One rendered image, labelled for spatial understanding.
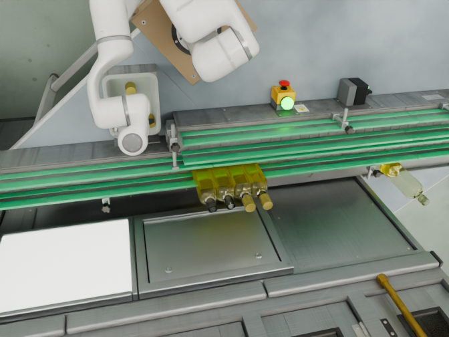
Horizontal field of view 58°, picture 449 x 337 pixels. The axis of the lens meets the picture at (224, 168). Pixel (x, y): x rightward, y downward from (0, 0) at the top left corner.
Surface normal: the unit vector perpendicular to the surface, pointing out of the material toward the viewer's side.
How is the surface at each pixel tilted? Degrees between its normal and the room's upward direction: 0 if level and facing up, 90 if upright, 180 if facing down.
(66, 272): 90
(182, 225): 90
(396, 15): 0
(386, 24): 0
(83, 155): 90
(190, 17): 32
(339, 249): 90
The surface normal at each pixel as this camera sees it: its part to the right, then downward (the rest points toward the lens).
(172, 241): 0.03, -0.83
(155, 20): 0.22, 0.55
